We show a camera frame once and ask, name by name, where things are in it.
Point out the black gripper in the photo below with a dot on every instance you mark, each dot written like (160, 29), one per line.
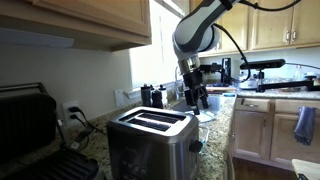
(193, 81)

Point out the stainless steel two-slot toaster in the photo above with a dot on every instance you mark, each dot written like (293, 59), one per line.
(150, 146)

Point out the steel kitchen sink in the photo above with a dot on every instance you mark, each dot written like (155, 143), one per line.
(215, 101)

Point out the light blue plate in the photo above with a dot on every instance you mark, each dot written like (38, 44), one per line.
(207, 117)

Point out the blue sponge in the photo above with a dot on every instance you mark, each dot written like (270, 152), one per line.
(229, 95)

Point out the clear salt mill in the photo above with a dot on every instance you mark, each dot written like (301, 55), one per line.
(163, 93)

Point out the short black pepper mill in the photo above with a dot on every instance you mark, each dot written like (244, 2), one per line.
(157, 99)

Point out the tall black pepper mill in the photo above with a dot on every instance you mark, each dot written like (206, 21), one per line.
(146, 95)

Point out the silver cooking pot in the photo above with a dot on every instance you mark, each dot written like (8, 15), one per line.
(247, 83)

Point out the wooden base cabinets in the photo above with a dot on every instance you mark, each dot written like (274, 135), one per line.
(253, 133)

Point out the bright window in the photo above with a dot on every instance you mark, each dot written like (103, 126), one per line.
(146, 50)

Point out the clear glass bottle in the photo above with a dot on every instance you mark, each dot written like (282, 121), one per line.
(298, 72)

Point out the blue hanging dish towel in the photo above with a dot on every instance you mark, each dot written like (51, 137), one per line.
(305, 126)

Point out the small light table top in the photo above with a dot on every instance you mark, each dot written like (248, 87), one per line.
(306, 166)

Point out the wooden upper cabinet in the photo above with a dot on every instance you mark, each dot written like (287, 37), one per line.
(83, 16)

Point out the black panini grill press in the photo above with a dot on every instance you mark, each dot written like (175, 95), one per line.
(26, 126)

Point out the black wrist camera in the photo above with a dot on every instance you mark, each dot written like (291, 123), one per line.
(211, 68)

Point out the black stereo camera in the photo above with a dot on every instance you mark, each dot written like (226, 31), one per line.
(263, 64)

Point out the white switch plate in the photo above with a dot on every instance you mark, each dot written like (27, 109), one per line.
(119, 98)

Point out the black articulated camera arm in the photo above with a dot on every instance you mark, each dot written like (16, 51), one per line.
(283, 85)

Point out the white wall outlet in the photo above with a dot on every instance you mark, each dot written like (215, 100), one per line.
(66, 122)

